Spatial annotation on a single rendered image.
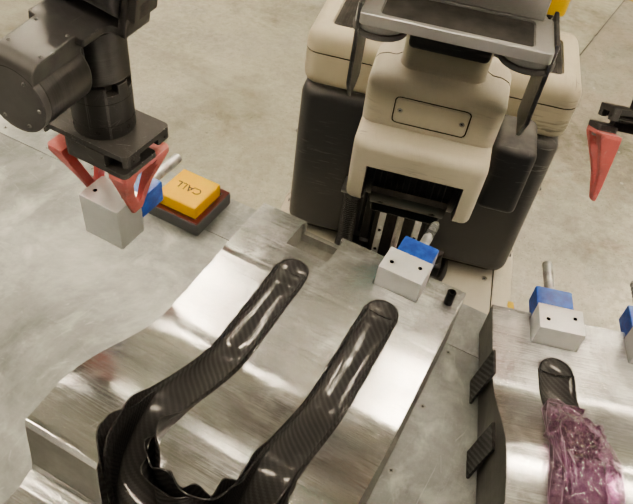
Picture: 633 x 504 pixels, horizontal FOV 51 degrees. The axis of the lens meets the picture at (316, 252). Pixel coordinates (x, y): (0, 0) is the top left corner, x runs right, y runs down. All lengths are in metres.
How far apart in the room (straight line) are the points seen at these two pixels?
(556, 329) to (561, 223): 1.61
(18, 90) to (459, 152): 0.73
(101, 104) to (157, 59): 2.22
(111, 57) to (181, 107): 1.95
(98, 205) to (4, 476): 0.27
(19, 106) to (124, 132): 0.12
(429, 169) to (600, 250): 1.31
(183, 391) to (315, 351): 0.14
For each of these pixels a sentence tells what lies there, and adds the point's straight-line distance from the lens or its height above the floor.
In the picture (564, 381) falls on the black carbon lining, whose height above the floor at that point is 0.85.
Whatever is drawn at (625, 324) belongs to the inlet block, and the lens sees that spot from 0.86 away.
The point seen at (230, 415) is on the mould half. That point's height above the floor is 0.92.
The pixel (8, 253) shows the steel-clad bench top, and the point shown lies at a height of 0.80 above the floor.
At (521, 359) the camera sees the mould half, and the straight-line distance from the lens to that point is 0.76.
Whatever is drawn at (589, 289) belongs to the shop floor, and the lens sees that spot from 2.19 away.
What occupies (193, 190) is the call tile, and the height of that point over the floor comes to 0.84.
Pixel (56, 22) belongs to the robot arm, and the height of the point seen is 1.16.
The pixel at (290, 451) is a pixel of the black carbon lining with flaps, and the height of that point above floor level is 0.91.
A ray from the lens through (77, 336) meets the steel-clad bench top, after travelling 0.80.
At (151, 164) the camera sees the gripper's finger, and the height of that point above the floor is 1.00.
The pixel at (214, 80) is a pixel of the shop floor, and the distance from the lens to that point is 2.71.
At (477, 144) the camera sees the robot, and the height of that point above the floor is 0.81.
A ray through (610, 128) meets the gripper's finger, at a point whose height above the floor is 1.06.
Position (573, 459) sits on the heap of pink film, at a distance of 0.63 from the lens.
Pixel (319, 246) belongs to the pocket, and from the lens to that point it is 0.79.
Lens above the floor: 1.42
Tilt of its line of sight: 45 degrees down
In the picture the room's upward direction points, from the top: 9 degrees clockwise
